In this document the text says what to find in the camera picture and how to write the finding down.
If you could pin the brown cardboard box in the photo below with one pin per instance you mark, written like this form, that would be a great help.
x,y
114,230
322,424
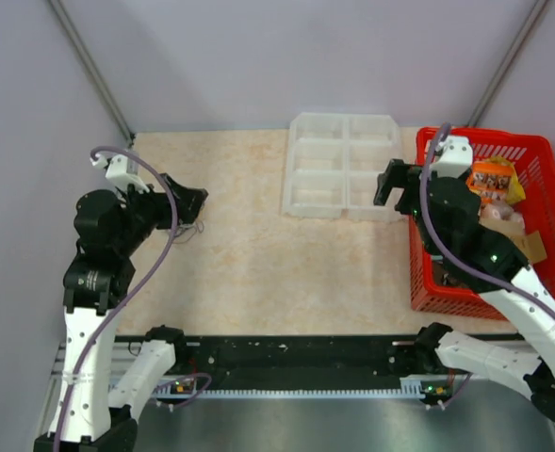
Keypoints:
x,y
530,244

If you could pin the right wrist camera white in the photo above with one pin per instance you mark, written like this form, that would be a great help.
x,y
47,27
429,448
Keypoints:
x,y
455,157

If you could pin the red plastic basket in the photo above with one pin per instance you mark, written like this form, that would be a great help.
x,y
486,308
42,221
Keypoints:
x,y
534,163

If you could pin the white cable duct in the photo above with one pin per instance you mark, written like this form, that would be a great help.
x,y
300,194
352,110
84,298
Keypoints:
x,y
172,392

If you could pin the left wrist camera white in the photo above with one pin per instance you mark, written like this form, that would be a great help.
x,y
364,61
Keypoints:
x,y
122,173

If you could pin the yellow snack bag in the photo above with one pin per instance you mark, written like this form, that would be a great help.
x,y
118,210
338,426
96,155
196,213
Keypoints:
x,y
516,192

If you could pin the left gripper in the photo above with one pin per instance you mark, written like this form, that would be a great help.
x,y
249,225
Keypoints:
x,y
190,201

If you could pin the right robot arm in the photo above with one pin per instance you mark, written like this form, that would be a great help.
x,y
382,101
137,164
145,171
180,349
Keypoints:
x,y
487,262

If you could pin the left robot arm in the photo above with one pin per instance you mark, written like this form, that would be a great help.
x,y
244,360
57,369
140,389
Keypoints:
x,y
92,414

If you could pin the clear plastic compartment tray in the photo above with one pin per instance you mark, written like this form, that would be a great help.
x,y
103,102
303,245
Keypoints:
x,y
332,166

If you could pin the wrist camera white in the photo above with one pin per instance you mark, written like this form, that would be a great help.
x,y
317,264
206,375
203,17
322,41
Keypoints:
x,y
455,157
122,173

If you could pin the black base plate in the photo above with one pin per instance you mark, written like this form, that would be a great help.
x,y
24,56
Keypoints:
x,y
302,362

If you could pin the pink wrapped roll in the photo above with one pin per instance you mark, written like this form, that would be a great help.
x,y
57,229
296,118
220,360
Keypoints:
x,y
502,218

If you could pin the right corner aluminium post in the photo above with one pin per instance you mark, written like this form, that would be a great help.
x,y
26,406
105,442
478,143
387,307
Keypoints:
x,y
534,17

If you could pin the orange snack package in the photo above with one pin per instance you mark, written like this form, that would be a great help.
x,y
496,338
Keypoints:
x,y
490,181

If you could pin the left corner aluminium post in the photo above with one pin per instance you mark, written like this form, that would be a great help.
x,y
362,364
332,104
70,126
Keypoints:
x,y
90,67

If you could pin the corner aluminium post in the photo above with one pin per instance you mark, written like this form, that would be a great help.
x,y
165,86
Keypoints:
x,y
534,17
90,67

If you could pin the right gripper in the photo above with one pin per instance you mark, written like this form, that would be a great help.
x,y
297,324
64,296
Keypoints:
x,y
397,175

